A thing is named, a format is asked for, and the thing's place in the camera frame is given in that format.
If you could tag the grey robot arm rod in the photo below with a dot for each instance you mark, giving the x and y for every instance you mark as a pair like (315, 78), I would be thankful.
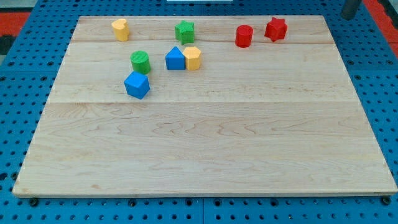
(349, 9)

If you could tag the light wooden board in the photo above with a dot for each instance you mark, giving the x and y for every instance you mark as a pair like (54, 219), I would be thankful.
(275, 119)

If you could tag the blue pentagon house block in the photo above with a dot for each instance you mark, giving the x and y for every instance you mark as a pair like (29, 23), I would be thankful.
(175, 60)

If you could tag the yellow hexagon block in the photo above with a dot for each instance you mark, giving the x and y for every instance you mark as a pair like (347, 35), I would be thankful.
(192, 58)

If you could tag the blue cube block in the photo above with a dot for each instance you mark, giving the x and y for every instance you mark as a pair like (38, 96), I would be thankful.
(137, 85)

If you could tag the green cylinder block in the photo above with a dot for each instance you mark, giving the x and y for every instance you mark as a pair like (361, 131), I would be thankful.
(140, 62)

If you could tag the green star block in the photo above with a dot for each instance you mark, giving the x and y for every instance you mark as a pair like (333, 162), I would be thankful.
(185, 32)

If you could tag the red cylinder block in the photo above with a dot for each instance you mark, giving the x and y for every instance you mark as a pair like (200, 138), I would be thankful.
(244, 36)

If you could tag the red star block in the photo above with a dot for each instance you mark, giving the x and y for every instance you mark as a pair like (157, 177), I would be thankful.
(276, 29)

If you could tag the yellow heart block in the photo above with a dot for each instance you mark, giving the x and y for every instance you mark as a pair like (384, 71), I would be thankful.
(121, 29)

